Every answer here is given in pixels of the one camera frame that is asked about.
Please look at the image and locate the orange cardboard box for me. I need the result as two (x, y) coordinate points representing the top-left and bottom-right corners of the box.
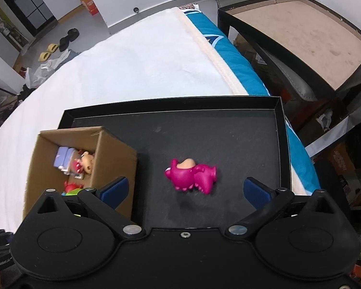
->
(80, 0), (100, 16)

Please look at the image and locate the black tray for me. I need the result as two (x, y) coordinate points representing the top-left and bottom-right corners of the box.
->
(58, 96), (292, 230)

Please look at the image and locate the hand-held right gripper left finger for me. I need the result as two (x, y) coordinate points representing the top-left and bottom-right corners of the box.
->
(36, 176), (145, 237)

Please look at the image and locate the brown cardboard box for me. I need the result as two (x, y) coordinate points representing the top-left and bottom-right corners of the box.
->
(22, 126), (138, 221)

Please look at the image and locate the pink dinosaur toy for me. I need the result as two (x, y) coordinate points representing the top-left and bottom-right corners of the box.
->
(164, 158), (218, 195)

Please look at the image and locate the zebra print cloth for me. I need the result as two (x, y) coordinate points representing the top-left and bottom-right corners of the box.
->
(179, 3), (201, 13)

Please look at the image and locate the clear plastic bag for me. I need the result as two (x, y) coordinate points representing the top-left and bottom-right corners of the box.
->
(24, 50), (79, 88)

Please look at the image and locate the purple block toy figure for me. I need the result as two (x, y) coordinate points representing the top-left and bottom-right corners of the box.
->
(53, 146), (76, 173)

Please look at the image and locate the beige bear toy figure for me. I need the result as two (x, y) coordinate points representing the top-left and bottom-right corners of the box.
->
(78, 151), (96, 174)

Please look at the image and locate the red and white toy figure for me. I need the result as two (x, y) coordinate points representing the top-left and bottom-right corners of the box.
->
(70, 158), (85, 176)

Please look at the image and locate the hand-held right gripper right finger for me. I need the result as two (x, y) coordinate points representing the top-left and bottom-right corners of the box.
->
(225, 176), (335, 237)

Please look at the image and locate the teal blanket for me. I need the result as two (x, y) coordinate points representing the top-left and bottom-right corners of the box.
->
(183, 8), (320, 197)

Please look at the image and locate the dark glass-door cabinet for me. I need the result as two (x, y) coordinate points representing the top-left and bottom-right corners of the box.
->
(0, 0), (58, 37)

